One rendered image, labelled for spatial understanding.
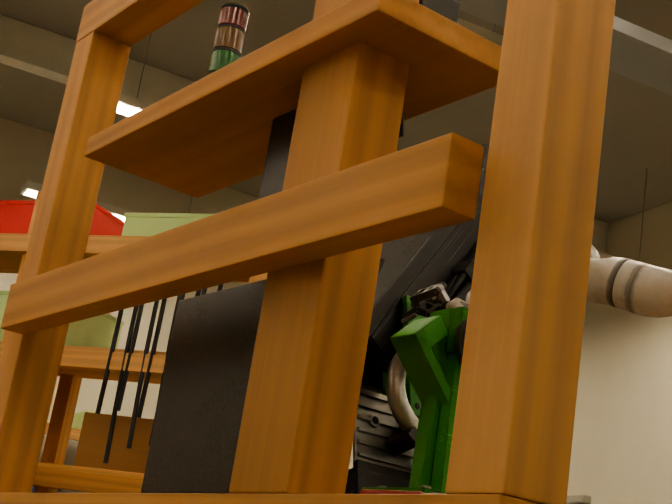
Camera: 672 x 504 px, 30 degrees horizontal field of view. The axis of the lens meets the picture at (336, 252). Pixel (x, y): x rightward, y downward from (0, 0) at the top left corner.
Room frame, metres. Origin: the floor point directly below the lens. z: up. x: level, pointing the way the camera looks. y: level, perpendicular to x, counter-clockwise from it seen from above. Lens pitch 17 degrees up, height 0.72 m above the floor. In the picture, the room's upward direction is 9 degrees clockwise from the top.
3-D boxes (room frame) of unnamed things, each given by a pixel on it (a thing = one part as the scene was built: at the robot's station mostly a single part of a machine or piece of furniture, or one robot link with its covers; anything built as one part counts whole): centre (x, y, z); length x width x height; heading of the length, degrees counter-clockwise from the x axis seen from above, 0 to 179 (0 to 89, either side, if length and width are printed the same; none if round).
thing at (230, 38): (1.99, 0.24, 1.67); 0.05 x 0.05 x 0.05
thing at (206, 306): (2.07, 0.10, 1.07); 0.30 x 0.18 x 0.34; 34
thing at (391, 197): (1.85, 0.23, 1.23); 1.30 x 0.05 x 0.09; 34
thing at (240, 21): (1.99, 0.24, 1.71); 0.05 x 0.05 x 0.04
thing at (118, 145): (1.91, 0.14, 1.52); 0.90 x 0.25 x 0.04; 34
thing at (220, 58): (1.99, 0.24, 1.62); 0.05 x 0.05 x 0.05
